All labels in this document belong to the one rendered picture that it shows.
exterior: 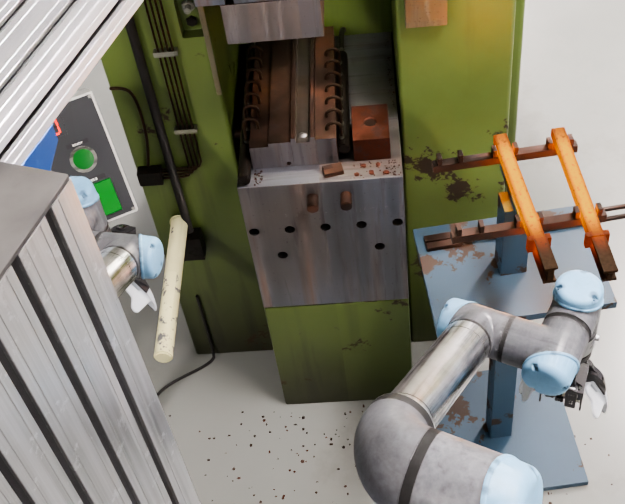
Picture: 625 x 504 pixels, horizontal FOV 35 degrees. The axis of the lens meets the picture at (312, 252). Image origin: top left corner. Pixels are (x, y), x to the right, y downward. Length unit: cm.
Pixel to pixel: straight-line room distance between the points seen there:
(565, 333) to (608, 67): 258
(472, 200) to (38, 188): 199
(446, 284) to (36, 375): 162
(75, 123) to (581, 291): 114
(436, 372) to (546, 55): 281
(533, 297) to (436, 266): 23
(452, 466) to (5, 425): 61
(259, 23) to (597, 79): 214
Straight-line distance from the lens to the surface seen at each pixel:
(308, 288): 254
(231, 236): 270
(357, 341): 272
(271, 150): 227
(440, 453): 119
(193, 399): 305
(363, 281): 252
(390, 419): 123
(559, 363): 151
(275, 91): 240
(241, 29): 206
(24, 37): 86
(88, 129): 218
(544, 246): 198
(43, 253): 71
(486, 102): 240
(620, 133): 376
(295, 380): 288
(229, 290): 287
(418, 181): 255
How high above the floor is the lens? 249
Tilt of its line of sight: 48 degrees down
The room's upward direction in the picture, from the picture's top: 9 degrees counter-clockwise
